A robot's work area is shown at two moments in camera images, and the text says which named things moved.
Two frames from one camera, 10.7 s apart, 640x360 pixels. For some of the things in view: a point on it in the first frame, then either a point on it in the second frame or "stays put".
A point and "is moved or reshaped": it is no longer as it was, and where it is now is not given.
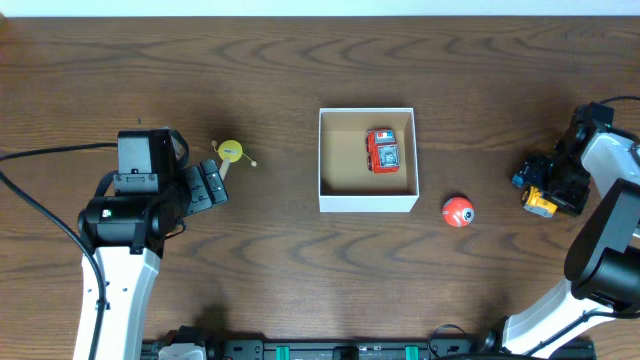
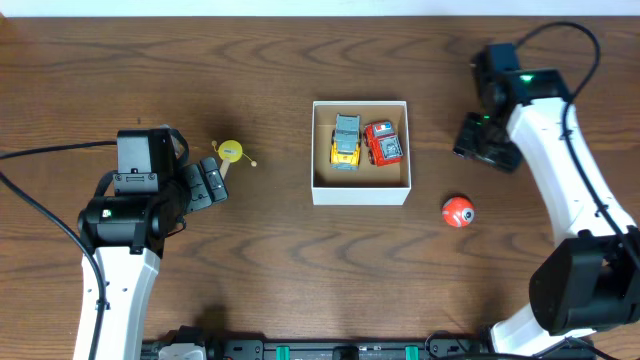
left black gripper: x=201 y=185 stays put
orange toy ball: x=458 y=211 stays put
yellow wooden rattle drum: x=230 y=151 stays put
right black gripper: x=532 y=172 -> x=468 y=143
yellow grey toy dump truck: x=538 y=205 -> x=346 y=139
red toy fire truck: x=382 y=151 is moved or reshaped
